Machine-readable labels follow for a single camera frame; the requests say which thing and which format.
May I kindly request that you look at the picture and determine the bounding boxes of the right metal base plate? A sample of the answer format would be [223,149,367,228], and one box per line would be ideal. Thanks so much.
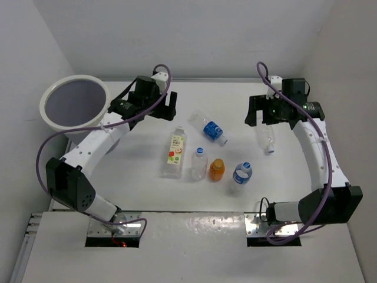
[244,213,300,238]

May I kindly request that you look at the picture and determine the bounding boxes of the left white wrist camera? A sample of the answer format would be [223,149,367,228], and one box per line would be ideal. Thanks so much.
[151,72,170,94]

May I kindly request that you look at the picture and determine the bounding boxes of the orange juice bottle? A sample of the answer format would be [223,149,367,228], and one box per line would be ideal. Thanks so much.
[209,159,225,182]

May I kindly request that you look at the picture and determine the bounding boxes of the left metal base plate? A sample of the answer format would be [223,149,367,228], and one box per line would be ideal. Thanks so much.
[87,211,144,238]

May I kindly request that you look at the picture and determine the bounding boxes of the clear bottle blue white cap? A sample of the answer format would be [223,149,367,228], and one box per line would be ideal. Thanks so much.
[191,147,208,181]

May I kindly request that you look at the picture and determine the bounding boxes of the blue label water bottle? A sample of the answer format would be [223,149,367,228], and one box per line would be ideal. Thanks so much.
[188,110,228,146]
[229,162,253,195]

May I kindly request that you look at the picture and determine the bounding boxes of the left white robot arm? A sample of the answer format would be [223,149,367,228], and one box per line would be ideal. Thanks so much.
[46,71,177,226]

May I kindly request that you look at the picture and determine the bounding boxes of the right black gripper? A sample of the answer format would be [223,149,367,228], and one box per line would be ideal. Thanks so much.
[245,94,288,126]

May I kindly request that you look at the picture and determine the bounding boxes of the white round plastic bin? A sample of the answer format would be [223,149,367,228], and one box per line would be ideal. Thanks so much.
[39,74,121,156]

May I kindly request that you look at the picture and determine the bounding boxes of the lying blue label water bottle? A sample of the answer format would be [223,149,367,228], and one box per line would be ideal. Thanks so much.
[188,110,228,146]

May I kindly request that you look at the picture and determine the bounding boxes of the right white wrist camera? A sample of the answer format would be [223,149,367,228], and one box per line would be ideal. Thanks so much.
[266,75,283,99]

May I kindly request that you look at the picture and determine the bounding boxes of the clear crushed bottle white cap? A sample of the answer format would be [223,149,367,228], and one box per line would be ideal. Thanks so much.
[256,123,276,154]

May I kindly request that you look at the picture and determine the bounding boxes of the apple juice labelled clear bottle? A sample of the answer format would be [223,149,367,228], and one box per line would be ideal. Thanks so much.
[161,126,187,179]

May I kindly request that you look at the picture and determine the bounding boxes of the metal base plate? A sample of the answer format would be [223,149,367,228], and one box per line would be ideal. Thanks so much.
[87,211,144,238]
[244,213,300,238]

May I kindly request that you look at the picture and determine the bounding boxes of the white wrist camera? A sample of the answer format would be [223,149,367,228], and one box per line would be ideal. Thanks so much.
[266,75,283,99]
[151,72,170,94]

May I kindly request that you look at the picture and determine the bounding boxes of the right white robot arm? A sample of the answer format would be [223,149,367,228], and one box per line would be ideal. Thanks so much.
[244,76,363,225]

